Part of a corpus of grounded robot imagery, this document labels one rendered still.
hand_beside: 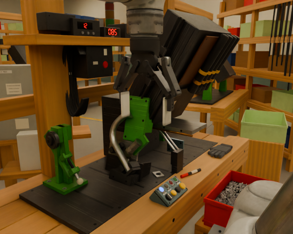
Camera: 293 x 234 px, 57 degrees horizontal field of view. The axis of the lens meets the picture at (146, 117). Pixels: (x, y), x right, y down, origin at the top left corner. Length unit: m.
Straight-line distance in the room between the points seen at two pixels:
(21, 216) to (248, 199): 0.83
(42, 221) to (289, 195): 0.89
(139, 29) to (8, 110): 0.82
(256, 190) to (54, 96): 0.97
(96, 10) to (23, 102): 11.76
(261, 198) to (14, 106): 1.06
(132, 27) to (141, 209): 0.68
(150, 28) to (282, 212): 0.46
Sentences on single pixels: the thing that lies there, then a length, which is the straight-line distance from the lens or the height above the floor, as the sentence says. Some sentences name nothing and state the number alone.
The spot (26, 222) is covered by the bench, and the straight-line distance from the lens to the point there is 1.13.
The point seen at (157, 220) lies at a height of 0.90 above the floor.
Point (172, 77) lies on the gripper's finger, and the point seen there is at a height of 1.42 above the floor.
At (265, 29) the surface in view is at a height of 1.74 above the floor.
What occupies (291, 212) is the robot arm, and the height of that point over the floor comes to 1.28.
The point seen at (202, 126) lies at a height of 1.13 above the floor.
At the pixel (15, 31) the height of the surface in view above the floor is 1.98.
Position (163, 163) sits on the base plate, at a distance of 1.45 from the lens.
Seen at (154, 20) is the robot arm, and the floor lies 1.55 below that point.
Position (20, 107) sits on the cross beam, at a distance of 1.34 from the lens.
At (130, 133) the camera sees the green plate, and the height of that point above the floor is 1.11.
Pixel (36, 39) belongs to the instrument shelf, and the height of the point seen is 1.52.
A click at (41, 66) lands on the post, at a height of 1.41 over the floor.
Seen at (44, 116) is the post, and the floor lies 1.19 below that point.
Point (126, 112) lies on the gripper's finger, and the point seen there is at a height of 1.31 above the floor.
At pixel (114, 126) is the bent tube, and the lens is 1.28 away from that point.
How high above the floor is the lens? 1.49
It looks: 14 degrees down
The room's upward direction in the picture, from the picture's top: straight up
